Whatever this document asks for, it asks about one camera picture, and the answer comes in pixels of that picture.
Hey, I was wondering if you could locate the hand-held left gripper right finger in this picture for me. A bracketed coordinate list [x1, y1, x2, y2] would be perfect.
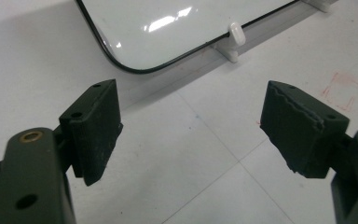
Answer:
[259, 80, 351, 179]

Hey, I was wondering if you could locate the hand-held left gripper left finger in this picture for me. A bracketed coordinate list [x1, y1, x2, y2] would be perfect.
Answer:
[59, 78, 124, 187]

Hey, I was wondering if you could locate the white whiteboard with black rim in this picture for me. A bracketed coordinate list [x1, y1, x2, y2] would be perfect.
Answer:
[76, 0, 302, 75]

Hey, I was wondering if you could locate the white whiteboard stand foot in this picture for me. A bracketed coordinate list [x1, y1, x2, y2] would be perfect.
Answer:
[212, 21, 247, 63]

